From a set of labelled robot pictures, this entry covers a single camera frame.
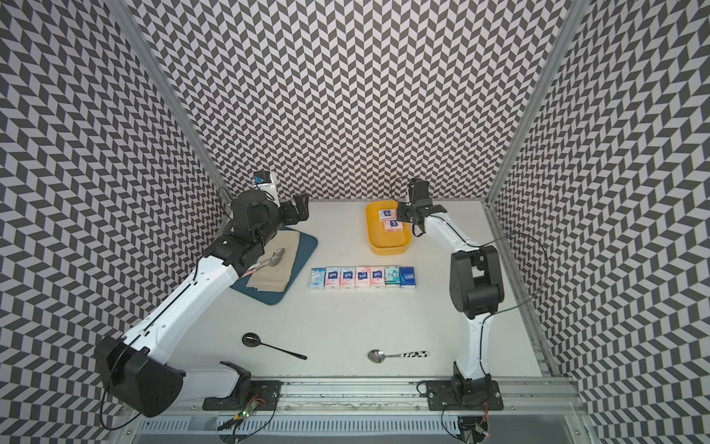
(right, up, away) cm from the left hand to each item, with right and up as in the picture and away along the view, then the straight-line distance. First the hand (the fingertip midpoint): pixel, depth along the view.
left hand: (294, 199), depth 75 cm
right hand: (+33, -3, +23) cm, 41 cm away
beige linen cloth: (-12, -25, +19) cm, 34 cm away
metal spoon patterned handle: (+23, -45, +2) cm, 50 cm away
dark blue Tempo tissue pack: (+34, -25, +18) cm, 46 cm away
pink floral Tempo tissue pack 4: (+27, -3, +36) cm, 45 cm away
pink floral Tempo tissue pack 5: (+30, -8, +33) cm, 45 cm away
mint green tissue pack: (+29, -25, +18) cm, 42 cm away
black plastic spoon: (-14, -41, +6) cm, 44 cm away
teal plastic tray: (-3, -15, +28) cm, 32 cm away
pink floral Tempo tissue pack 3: (+23, -25, +18) cm, 39 cm away
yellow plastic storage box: (+26, -14, +30) cm, 42 cm away
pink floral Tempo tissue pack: (+8, -25, +18) cm, 32 cm away
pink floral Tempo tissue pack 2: (+19, -25, +18) cm, 36 cm away
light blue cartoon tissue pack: (+3, -25, +18) cm, 31 cm away
